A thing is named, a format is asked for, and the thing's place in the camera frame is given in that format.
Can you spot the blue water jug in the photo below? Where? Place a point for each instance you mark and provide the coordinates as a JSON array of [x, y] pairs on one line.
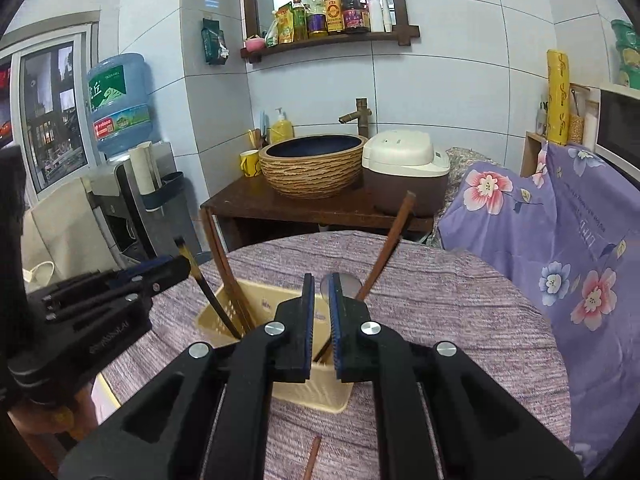
[[119, 103]]

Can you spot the green hanging packet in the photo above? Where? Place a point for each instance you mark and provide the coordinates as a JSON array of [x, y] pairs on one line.
[[214, 44]]

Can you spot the purple striped tablecloth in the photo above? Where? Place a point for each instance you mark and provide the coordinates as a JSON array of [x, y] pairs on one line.
[[206, 415]]

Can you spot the water dispenser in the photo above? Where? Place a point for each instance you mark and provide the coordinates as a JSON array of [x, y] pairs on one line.
[[142, 212]]

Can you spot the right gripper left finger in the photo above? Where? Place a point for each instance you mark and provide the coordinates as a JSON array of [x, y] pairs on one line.
[[205, 416]]

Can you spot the yellow mug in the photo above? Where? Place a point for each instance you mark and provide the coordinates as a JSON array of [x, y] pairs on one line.
[[250, 163]]

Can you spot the bronze faucet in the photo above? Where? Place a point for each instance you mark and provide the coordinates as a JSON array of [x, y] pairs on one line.
[[361, 116]]

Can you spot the dark wooden side table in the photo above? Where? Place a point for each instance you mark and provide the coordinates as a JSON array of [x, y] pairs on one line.
[[249, 211]]

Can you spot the woven basin sink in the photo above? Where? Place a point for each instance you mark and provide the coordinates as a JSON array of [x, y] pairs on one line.
[[313, 167]]

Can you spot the green stacked bowls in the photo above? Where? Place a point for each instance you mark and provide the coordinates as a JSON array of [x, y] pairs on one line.
[[627, 47]]

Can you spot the purple floral cloth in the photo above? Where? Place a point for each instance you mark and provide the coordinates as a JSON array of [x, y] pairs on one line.
[[568, 238]]

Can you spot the small round steel spoon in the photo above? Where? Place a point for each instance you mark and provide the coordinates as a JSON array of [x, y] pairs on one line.
[[350, 285]]

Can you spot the brown wooden chopstick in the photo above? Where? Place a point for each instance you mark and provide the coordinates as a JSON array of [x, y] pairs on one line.
[[235, 279], [222, 264], [312, 458], [385, 254]]

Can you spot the white brown rice cooker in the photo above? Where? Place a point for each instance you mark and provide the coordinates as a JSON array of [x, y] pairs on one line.
[[395, 162]]

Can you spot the yellow roll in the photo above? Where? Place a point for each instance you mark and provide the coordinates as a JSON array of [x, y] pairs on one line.
[[558, 113]]

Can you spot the left hand orange glove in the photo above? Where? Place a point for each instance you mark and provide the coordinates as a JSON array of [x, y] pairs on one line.
[[79, 419]]

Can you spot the white microwave oven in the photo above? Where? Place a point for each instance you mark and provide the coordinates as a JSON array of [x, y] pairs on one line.
[[618, 135]]

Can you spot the wooden framed mirror shelf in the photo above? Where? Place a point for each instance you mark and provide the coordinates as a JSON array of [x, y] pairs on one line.
[[278, 26]]

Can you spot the yellow soap bottle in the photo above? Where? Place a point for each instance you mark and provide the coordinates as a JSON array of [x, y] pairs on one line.
[[282, 129]]

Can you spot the window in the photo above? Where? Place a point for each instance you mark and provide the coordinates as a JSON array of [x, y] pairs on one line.
[[44, 105]]

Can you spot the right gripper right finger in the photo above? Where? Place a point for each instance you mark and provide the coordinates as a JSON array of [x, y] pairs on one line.
[[439, 415]]

